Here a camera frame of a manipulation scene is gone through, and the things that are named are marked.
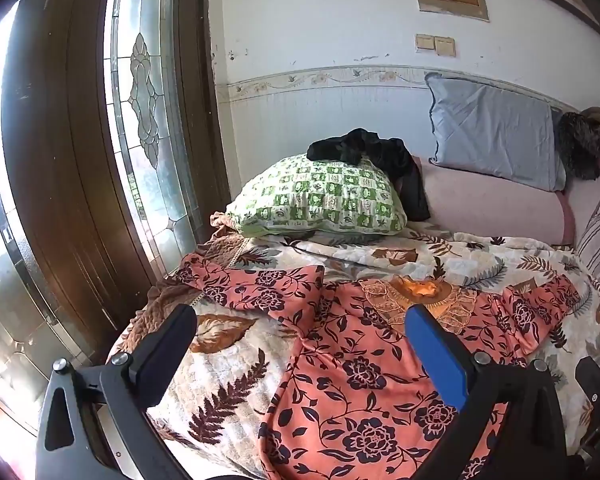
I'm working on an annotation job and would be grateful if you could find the brown quilted bedspread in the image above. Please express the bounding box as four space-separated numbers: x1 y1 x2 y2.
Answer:
115 212 251 356

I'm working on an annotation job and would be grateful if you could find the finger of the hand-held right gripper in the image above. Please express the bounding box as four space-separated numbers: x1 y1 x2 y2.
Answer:
575 356 600 461

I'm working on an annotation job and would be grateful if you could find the black garment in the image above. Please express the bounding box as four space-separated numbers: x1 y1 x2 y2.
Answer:
307 128 431 222

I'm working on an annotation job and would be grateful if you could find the brown wooden door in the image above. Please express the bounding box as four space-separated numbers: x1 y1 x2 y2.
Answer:
0 0 231 461

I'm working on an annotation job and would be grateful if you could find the pink bolster cushion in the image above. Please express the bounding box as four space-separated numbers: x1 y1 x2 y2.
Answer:
412 156 576 247

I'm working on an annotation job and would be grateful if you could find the dark furry cushion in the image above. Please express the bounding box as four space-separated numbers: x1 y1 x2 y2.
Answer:
554 111 600 182

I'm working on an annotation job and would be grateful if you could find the orange floral garment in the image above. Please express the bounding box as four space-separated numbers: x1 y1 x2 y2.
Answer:
172 254 581 480

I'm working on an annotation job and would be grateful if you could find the leaded glass door panel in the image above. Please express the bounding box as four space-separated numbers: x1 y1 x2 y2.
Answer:
105 0 201 266

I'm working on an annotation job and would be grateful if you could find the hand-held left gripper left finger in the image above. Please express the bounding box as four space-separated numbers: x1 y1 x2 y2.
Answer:
35 304 198 480

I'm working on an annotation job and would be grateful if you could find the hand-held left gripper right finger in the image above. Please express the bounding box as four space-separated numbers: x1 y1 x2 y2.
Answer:
405 304 573 480

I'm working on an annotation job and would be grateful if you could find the grey-blue pillow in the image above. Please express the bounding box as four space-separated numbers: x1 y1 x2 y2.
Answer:
425 72 567 192

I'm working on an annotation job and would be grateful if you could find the green checked pillow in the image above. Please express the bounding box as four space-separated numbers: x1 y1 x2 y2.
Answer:
225 155 408 236

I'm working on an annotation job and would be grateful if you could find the leaf print fleece blanket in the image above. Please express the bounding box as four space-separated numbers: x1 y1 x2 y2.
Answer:
107 230 600 480

